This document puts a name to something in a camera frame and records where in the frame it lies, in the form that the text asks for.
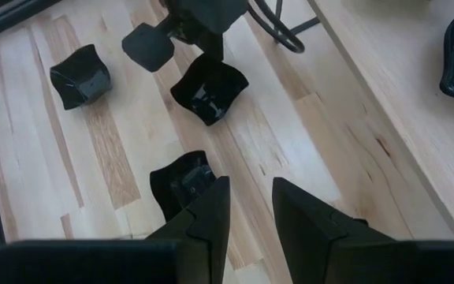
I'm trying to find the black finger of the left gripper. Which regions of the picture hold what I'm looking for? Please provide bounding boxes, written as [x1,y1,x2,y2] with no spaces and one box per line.
[121,22,176,73]
[195,30,225,62]

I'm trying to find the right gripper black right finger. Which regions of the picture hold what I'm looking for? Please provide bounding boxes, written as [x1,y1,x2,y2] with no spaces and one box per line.
[272,176,396,284]

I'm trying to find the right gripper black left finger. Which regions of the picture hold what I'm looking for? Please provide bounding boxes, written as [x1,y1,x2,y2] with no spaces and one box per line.
[146,176,231,284]

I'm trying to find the black square mini plate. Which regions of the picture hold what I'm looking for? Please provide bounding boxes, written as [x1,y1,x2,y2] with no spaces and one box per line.
[169,53,250,127]
[49,43,113,111]
[149,150,217,223]

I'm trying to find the wooden shelf with black legs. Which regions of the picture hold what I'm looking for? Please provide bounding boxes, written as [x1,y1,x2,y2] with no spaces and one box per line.
[274,0,454,241]

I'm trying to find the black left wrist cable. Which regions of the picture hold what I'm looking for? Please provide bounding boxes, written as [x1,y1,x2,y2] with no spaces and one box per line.
[246,0,306,54]

